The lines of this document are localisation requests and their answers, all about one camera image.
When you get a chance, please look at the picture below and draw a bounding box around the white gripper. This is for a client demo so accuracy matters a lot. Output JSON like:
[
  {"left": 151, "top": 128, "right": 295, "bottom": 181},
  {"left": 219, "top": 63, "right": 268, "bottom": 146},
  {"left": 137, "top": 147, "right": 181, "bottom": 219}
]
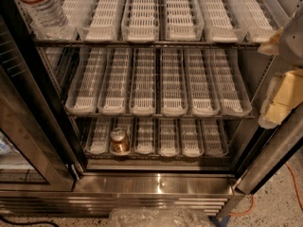
[{"left": 258, "top": 3, "right": 303, "bottom": 130}]

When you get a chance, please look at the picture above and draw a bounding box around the clear plastic water bottle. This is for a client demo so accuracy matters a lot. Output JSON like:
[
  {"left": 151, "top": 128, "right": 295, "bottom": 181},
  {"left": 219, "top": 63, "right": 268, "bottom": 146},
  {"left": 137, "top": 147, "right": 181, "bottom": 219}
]
[{"left": 20, "top": 0, "right": 67, "bottom": 27}]

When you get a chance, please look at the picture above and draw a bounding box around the stainless steel fridge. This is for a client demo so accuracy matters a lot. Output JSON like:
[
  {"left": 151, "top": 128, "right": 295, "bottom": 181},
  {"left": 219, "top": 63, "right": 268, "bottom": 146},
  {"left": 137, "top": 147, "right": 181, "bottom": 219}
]
[{"left": 0, "top": 0, "right": 303, "bottom": 217}]

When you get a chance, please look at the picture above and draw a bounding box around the glass fridge door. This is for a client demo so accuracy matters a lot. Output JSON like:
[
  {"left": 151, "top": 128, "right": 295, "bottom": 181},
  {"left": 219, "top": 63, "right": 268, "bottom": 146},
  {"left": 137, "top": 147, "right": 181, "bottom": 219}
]
[{"left": 0, "top": 24, "right": 74, "bottom": 191}]

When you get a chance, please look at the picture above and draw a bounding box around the gold drink can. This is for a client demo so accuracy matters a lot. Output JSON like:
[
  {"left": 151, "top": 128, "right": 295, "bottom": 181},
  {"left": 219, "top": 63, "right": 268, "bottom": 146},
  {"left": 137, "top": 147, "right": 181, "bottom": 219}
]
[{"left": 110, "top": 128, "right": 130, "bottom": 155}]

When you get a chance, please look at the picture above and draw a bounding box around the clear plastic bag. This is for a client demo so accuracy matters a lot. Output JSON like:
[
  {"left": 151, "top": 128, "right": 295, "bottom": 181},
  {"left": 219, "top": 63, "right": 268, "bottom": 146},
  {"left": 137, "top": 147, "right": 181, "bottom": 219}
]
[{"left": 108, "top": 207, "right": 216, "bottom": 227}]

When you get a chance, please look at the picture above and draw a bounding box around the orange power cable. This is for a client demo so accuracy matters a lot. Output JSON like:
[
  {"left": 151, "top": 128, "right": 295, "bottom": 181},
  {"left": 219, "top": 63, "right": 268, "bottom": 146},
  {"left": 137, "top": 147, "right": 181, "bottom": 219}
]
[{"left": 228, "top": 162, "right": 303, "bottom": 218}]

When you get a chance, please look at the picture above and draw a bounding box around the black cable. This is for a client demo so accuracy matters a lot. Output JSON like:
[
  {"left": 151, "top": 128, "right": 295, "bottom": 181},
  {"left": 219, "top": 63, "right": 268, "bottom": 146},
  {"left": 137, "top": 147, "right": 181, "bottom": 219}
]
[{"left": 0, "top": 216, "right": 61, "bottom": 227}]

